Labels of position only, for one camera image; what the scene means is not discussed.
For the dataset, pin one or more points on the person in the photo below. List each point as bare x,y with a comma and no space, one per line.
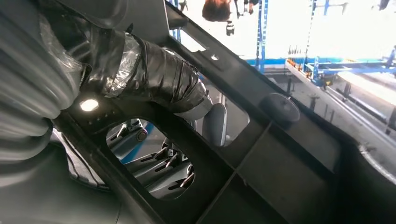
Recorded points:
216,9

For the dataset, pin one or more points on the blue metal rack post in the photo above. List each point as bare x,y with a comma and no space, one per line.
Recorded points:
262,37

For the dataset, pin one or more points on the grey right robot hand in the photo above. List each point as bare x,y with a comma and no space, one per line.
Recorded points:
161,77

